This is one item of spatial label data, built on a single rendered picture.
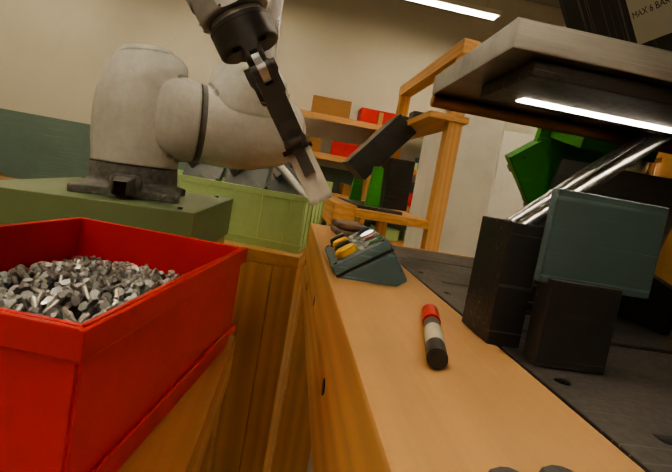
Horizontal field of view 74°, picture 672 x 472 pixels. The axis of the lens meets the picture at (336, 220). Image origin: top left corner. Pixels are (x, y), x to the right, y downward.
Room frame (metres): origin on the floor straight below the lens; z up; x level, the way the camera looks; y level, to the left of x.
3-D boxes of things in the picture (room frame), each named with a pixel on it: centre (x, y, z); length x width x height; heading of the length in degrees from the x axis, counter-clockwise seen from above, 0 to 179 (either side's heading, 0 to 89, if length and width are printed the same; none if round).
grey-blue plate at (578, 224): (0.36, -0.21, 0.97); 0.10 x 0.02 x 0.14; 96
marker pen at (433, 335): (0.36, -0.09, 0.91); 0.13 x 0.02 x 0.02; 171
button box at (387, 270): (0.62, -0.05, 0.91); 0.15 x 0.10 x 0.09; 6
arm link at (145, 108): (0.86, 0.39, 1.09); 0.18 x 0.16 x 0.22; 115
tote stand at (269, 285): (1.53, 0.40, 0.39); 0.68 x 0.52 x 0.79; 86
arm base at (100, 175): (0.84, 0.39, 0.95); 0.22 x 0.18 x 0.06; 16
